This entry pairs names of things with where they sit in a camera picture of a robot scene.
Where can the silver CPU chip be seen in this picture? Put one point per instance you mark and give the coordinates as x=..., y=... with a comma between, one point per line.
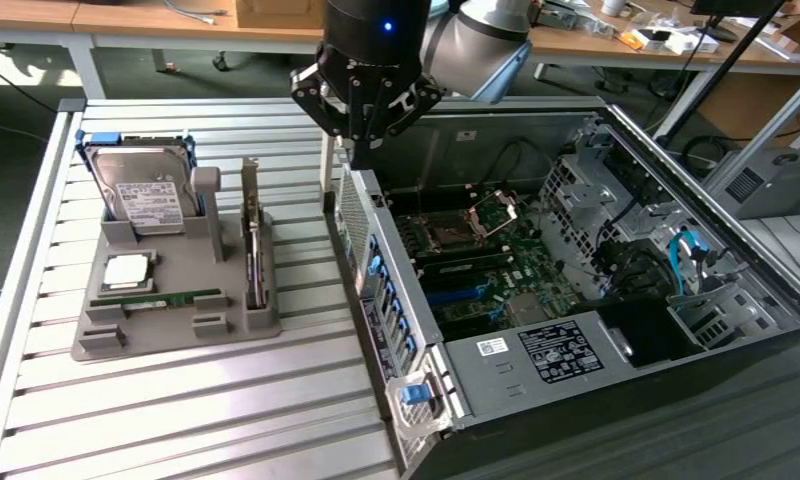
x=127, y=271

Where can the aluminium profile frame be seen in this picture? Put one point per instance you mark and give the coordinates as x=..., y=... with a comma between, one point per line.
x=797, y=107

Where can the grey computer tower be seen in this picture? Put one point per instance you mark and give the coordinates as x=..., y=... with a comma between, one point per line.
x=774, y=190

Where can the metal socket cover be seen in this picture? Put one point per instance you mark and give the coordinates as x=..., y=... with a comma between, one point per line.
x=497, y=212

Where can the wooden office desk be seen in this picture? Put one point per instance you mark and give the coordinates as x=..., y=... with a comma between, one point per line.
x=574, y=42
x=107, y=22

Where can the green RAM stick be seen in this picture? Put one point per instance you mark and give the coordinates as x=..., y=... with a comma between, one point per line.
x=167, y=300

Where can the hard disk in blue carrier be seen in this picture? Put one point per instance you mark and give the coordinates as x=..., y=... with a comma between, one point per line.
x=140, y=175

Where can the grey chipset heatsink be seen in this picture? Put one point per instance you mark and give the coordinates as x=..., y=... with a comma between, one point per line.
x=529, y=309

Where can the metal disk bay cage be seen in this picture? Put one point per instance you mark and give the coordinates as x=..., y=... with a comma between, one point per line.
x=574, y=195

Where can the grey power supply unit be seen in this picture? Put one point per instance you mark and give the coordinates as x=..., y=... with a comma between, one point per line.
x=494, y=380

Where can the grey plastic parts rack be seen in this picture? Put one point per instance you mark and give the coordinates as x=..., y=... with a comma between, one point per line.
x=174, y=270

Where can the graphics card with black shroud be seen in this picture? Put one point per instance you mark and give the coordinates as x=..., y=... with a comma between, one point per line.
x=254, y=260

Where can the black caster wheel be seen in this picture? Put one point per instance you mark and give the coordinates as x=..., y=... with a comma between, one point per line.
x=222, y=61

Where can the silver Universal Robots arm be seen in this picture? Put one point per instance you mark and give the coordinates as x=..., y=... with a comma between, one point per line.
x=481, y=45

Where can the brown cardboard box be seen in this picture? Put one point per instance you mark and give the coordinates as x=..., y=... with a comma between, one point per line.
x=274, y=12

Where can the open grey PC case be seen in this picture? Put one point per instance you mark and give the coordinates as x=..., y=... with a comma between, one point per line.
x=641, y=425

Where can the CPU socket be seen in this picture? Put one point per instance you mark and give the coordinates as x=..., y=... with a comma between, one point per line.
x=450, y=234

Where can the black slanted pole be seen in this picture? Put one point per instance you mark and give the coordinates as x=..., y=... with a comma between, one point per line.
x=727, y=70

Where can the black computer monitor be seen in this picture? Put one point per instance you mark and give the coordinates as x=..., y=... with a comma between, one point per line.
x=714, y=7

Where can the black RAM stick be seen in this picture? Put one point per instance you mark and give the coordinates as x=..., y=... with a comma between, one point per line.
x=467, y=267

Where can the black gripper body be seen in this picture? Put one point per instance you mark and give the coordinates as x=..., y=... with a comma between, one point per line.
x=374, y=45

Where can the green motherboard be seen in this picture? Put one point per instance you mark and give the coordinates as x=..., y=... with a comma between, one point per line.
x=534, y=270

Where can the blue case latch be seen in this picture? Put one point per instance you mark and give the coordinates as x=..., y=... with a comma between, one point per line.
x=414, y=393

